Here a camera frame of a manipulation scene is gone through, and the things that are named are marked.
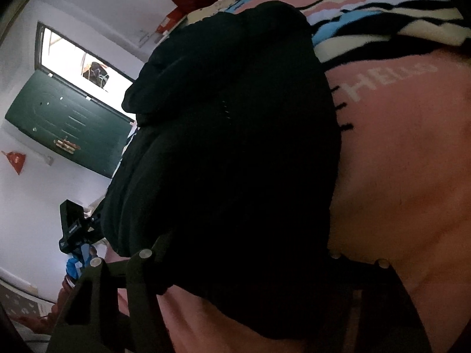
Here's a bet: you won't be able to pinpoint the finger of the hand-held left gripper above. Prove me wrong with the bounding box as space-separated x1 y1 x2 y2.
83 206 107 245

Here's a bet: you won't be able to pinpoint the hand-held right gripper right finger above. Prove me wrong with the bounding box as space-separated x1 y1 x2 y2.
327 250 434 353

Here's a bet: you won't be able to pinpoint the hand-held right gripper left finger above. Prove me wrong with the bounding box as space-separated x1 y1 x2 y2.
47 232 174 353

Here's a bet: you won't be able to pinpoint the black hooded jacket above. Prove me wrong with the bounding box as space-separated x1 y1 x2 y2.
100 1 343 342

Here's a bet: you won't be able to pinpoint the hanging black clothes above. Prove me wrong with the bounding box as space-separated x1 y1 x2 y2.
83 62 111 91

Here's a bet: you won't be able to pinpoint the blue cloth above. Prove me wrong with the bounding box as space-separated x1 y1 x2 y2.
66 244 94 278

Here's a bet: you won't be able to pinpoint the pink cartoon printed blanket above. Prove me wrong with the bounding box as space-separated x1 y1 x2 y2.
158 0 471 353

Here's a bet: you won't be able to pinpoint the green metal door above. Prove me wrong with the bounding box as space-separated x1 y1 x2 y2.
4 71 136 179

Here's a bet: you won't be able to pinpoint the orange box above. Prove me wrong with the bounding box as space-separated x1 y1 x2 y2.
156 12 182 34

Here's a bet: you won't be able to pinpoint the red wall ornament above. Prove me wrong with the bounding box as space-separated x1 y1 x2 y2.
1 150 27 174

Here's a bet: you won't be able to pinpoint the dark green door frame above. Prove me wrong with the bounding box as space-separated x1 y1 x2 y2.
36 22 137 122

